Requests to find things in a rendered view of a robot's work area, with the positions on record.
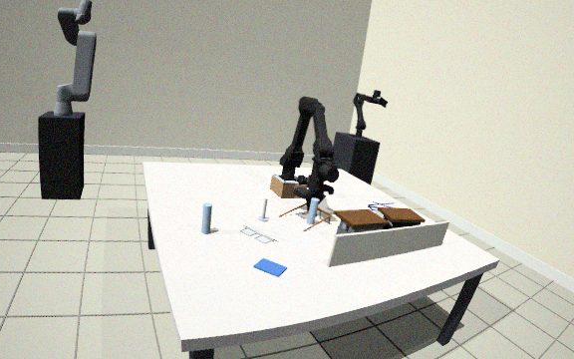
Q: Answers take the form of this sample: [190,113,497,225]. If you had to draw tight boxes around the light blue cylinder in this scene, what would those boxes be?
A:
[307,198,319,224]
[201,202,212,234]

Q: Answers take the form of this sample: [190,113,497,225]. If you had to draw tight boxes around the dark blue glasses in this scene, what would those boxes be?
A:
[368,203,394,210]

